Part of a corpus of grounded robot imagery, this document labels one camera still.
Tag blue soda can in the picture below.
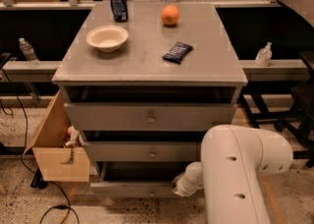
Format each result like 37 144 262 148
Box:
110 0 129 22

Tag dark blue snack packet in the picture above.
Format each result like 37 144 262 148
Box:
163 42 193 64

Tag grey drawer cabinet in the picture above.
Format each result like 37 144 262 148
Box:
52 0 248 187

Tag black office chair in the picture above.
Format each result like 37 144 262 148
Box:
253 50 314 169

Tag items inside cardboard box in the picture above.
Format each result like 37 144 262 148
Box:
64 126 79 148

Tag white bowl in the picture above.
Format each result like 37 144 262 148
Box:
86 26 129 53

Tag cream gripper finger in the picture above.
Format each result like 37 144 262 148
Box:
172 176 180 192

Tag black floor cable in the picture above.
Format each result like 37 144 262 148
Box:
0 70 80 224

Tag orange fruit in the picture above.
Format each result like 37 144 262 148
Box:
161 5 180 26

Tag grey middle drawer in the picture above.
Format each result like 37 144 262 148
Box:
79 132 205 162

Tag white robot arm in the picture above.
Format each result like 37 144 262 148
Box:
173 125 293 224

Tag cardboard box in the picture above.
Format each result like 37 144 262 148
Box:
24 91 90 182

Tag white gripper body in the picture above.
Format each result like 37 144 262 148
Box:
176 162 203 196

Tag clear water bottle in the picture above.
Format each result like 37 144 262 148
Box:
19 37 40 68

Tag grey drawer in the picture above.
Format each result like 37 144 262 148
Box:
90 162 188 198
79 132 205 162
65 103 236 132

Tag grey bottom drawer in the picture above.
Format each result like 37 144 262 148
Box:
90 162 188 198

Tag hand sanitizer pump bottle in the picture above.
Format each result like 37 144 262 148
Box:
255 42 272 67

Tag grey top drawer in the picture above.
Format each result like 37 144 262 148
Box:
65 103 236 132

